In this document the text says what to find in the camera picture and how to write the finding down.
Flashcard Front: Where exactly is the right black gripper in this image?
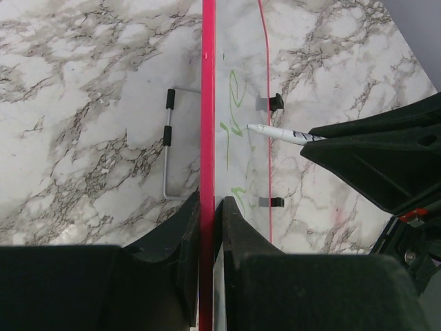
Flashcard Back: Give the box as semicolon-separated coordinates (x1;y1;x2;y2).
300;94;440;294

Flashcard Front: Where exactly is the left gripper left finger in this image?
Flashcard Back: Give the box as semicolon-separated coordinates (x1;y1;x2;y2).
1;192;200;330

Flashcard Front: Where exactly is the pink-framed whiteboard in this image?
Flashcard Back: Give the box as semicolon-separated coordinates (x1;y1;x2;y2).
198;1;272;330

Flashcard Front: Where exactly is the white marker pen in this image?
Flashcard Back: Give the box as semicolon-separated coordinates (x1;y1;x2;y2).
247;124;325;146

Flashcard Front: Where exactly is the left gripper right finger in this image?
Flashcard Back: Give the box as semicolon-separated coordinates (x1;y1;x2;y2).
222;197;430;330

